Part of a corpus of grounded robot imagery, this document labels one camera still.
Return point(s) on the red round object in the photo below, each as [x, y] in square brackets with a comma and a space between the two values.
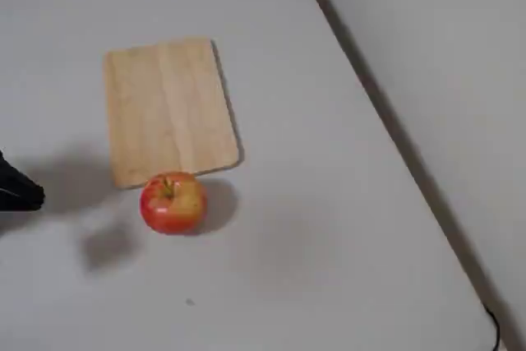
[172, 205]

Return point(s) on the light wooden board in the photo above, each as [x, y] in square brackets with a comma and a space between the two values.
[168, 108]

